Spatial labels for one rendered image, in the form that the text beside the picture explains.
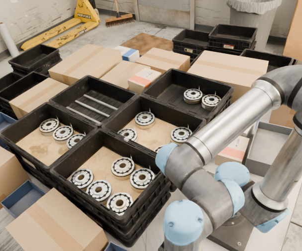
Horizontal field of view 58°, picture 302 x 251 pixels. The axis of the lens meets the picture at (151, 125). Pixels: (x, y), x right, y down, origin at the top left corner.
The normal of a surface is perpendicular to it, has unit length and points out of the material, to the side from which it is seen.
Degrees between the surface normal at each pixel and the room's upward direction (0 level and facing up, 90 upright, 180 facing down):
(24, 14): 90
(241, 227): 4
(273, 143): 0
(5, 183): 90
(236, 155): 0
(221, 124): 14
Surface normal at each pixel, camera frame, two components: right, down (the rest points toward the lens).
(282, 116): -0.48, 0.62
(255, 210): -0.77, 0.25
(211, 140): 0.06, -0.31
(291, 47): -0.54, 0.36
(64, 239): -0.09, -0.73
